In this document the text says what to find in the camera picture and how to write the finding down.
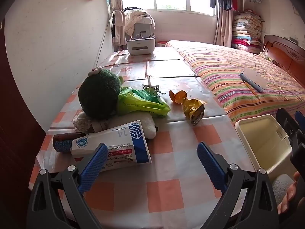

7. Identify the person's right hand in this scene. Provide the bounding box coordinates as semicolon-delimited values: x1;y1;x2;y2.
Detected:
278;171;301;214

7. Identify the floral patterned cloth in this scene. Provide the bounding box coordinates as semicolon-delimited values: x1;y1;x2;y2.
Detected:
258;52;274;64

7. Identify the yellow pencil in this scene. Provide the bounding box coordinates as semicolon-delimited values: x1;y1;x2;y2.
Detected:
243;80;260;99

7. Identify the cream plastic bin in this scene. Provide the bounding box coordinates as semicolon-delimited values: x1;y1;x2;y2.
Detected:
235;114;295;175

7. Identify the green broccoli plush toy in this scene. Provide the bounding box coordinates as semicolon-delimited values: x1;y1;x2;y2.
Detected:
78;66;124;120

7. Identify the grey fuzzy cloth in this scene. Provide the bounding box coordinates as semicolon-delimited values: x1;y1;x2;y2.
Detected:
272;174;295;206

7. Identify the pale blue pencil case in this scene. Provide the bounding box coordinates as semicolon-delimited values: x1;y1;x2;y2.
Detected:
239;67;268;93

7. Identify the grey standing appliance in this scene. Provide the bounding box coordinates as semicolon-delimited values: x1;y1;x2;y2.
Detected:
132;17;156;39

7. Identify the yellow snack bag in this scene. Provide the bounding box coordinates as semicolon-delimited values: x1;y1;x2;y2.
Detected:
182;98;206;126

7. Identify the wooden bed headboard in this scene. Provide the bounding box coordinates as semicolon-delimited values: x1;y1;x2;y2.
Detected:
262;35;305;87

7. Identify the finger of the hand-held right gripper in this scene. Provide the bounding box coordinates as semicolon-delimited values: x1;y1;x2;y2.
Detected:
295;110;305;134
276;108;301;148

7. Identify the brown bottle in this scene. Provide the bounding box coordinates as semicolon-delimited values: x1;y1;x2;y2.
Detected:
52;132;86;152

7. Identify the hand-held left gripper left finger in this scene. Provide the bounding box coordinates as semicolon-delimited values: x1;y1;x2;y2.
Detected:
27;143;109;229

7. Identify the white wall cable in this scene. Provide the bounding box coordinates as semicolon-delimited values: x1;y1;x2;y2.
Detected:
96;17;113;65

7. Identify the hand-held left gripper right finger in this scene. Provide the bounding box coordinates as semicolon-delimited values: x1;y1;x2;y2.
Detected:
197;142;279;229

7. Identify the white plush toy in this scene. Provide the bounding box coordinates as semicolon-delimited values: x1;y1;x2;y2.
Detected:
73;111;158;140

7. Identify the white and blue carton box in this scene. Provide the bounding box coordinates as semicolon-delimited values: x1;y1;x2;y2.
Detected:
70;120;153;172

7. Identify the orange peel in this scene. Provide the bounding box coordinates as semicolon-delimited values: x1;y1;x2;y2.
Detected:
169;90;187;105

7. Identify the green plastic bag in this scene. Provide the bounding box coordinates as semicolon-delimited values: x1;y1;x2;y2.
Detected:
117;87;171;118

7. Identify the stack of folded quilts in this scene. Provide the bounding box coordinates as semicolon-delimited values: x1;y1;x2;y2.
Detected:
231;9;264;54

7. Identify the orange checkered tablecloth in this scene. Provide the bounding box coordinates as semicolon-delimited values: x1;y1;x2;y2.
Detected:
29;48;256;229

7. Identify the white utensil holder box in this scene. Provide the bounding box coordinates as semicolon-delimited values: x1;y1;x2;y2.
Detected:
126;32;156;57

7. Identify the polka-dot cloth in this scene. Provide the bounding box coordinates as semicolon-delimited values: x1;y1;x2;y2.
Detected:
124;9;153;36

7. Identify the striped bed blanket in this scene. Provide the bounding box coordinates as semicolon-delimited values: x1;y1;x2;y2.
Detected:
165;40;305;122

